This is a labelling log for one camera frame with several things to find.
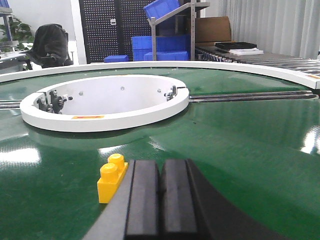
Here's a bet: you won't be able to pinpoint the small blue bin stack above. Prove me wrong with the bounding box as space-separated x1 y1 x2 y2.
103 55 129 63

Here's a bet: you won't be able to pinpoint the tilted blue bin on rack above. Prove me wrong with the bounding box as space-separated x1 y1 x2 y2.
143 0 181 21

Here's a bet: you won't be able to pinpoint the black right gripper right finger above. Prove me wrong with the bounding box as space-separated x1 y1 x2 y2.
160 159 286 240

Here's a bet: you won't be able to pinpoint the brown cardboard box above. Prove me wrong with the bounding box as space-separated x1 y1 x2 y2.
195 16 232 46

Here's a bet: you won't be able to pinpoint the black office chair with jacket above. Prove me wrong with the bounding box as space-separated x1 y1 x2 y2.
24 23 74 69

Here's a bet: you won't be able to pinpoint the green potted plant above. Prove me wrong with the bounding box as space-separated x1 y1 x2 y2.
0 14 35 52

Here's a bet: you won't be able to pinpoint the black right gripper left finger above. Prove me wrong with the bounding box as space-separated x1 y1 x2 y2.
83 160 160 240

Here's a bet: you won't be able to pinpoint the white inner ring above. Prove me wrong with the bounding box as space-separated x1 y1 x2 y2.
19 74 190 133

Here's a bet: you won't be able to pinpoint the white vertical blinds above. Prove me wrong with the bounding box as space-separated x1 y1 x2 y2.
219 0 320 59

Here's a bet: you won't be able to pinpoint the blue bin stack centre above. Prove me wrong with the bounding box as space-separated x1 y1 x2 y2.
131 34 191 61

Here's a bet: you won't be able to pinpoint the white foam sheet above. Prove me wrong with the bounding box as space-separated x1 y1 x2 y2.
228 48 264 56

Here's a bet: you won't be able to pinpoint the white outer ring rail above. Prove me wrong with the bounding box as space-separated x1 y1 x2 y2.
0 61 320 90

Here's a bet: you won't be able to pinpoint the steel rods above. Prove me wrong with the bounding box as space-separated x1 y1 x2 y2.
189 90 319 103
0 99 21 110

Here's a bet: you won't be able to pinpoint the black pegboard panel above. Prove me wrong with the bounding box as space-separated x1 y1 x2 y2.
79 0 152 64

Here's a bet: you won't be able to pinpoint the steel roller conveyor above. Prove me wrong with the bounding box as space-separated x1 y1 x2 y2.
195 46 320 77

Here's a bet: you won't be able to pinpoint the black tray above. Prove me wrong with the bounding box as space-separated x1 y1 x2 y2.
215 42 257 50

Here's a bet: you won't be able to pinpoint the steel rods right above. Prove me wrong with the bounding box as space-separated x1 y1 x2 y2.
189 90 319 103

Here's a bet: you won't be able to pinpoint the steel rods left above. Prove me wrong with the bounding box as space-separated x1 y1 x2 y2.
0 99 21 110

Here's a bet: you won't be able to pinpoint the grey metal rack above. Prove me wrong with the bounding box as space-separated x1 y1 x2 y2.
147 0 210 61

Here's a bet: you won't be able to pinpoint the yellow toy brick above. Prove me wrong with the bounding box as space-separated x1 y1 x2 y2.
97 153 129 204

